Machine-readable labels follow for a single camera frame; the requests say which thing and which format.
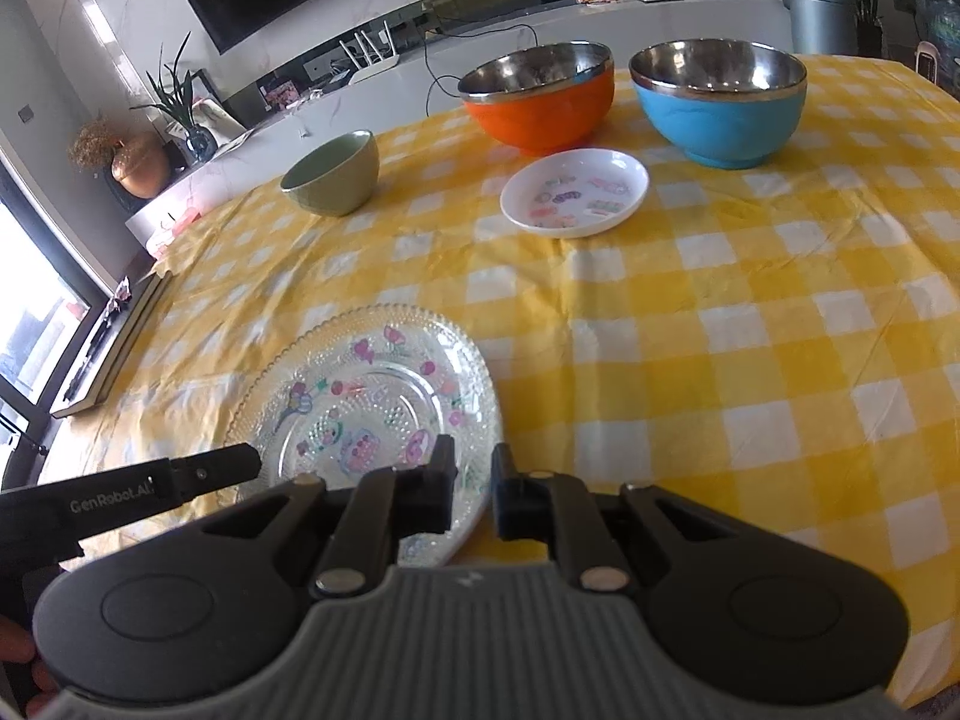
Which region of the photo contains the white router with antennas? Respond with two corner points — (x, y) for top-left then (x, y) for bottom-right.
(340, 25), (404, 82)

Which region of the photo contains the black cable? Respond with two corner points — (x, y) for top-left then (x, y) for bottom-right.
(422, 22), (542, 115)

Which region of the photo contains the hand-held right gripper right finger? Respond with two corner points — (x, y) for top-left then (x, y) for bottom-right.
(490, 443), (752, 593)

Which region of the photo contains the yellow checked tablecloth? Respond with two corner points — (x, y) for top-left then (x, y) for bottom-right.
(56, 52), (960, 713)

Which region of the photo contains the person's left hand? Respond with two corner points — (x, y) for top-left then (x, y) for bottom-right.
(0, 613), (59, 720)

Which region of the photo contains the white marble media cabinet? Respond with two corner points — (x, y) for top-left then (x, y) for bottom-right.
(124, 0), (797, 242)

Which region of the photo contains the small white printed plate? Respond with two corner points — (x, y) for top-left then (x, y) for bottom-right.
(499, 149), (651, 239)

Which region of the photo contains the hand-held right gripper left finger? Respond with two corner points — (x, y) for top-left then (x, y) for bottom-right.
(202, 435), (459, 601)

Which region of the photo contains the clear glass floral plate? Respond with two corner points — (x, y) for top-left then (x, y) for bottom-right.
(223, 304), (504, 568)

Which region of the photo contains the green plant in blue vase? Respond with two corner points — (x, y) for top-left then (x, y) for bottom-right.
(138, 32), (220, 164)

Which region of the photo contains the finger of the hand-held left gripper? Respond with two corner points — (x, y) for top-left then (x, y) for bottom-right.
(169, 443), (264, 503)

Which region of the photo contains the white and pink appliance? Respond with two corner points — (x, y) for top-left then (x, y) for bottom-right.
(913, 40), (946, 85)

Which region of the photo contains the copper vase with dried flowers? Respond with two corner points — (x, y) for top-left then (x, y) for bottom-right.
(67, 118), (173, 200)

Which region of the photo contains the grey metal trash can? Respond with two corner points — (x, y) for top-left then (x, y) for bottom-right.
(784, 0), (857, 56)

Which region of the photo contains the blue steel-lined bowl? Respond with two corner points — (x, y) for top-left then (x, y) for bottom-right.
(628, 39), (809, 171)

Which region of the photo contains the red and white packet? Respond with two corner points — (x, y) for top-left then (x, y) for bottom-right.
(145, 208), (202, 254)

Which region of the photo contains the orange steel-lined bowl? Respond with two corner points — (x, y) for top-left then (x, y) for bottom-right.
(457, 40), (617, 153)

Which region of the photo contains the green ceramic bowl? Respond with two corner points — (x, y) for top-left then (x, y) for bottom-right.
(280, 130), (380, 219)

